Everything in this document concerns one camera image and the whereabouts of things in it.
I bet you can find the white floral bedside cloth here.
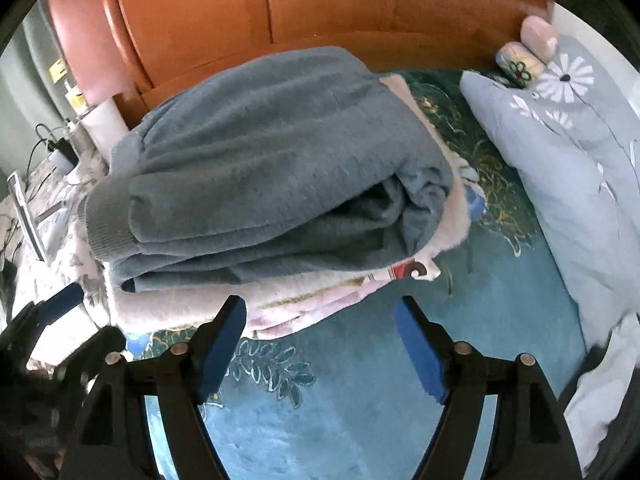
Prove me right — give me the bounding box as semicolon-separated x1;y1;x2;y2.
1;151;111;365

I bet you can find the light blue floral quilt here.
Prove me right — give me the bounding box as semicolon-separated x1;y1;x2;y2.
460;36;639;346

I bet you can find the pink rolled pillow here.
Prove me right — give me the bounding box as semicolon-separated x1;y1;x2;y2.
521;15;560;64

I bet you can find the floral rolled pillow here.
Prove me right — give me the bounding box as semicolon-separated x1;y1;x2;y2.
496;41;546;89

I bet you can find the light blue folded shirt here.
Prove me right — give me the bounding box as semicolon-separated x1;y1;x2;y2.
564;313;639;476

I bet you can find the white cylinder bottle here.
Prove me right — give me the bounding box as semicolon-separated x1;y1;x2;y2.
80;98;129;164

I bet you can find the orange wooden headboard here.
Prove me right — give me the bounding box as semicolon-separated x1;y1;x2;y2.
48;0;554;125

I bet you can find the cartoon print pillow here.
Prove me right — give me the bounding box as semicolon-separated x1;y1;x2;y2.
368;258;440;282

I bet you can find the white charger with cable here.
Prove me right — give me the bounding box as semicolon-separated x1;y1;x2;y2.
26;122;79;176

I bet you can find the grey knit sweater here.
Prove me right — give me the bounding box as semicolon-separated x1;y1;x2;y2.
79;47;458;292

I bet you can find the teal floral bed blanket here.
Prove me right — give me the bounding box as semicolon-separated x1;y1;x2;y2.
200;70;586;479

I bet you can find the dark grey folded garment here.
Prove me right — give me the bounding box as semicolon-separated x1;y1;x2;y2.
560;346;639;479

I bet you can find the pink folded blanket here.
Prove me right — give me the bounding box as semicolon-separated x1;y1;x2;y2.
104;74;471;339

